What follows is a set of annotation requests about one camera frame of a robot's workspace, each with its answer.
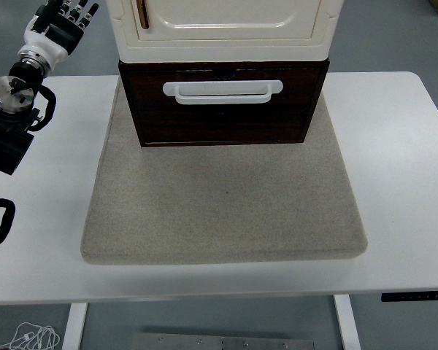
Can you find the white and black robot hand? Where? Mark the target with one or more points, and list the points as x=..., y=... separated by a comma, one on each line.
x=45, y=43

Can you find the dark wooden drawer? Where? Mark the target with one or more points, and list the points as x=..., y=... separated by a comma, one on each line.
x=222, y=124

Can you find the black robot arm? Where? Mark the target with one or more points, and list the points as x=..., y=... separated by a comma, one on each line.
x=3, y=146

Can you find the cream plastic cabinet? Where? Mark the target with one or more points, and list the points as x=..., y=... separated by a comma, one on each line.
x=222, y=51

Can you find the cream cabinet door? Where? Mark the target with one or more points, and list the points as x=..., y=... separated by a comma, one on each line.
x=222, y=14

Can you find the beige felt mat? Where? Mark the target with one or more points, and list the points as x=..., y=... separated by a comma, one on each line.
x=222, y=204

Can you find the white table leg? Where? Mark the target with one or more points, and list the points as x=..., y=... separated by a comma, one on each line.
x=346, y=321
x=74, y=324

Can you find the black table control panel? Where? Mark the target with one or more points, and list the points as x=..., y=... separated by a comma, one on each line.
x=416, y=296

